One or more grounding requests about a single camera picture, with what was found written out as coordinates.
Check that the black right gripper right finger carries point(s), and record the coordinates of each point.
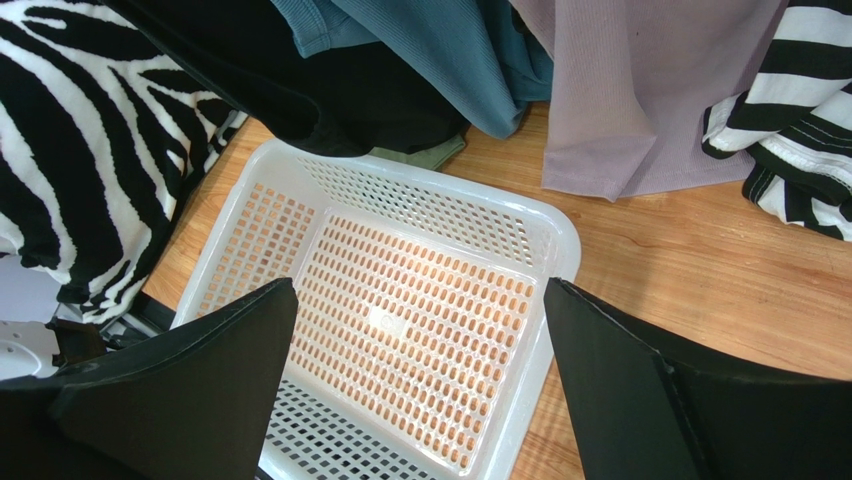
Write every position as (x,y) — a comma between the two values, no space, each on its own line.
(646,403)

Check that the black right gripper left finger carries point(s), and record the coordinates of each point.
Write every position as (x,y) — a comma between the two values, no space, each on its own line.
(190,403)

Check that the green tank top navy trim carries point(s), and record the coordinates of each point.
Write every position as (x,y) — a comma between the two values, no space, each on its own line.
(431,159)

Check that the black white striped tank top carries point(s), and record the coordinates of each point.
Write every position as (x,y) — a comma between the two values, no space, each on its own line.
(795,121)

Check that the lilac ribbed tank top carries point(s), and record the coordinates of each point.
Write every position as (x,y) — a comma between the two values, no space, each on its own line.
(631,82)

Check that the blue ribbed tank top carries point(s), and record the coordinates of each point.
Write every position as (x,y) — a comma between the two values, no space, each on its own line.
(479,55)

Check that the white perforated plastic basket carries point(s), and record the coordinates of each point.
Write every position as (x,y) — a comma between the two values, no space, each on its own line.
(421,344)

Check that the zebra print blanket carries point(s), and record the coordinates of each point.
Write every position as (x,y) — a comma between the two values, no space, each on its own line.
(103,139)

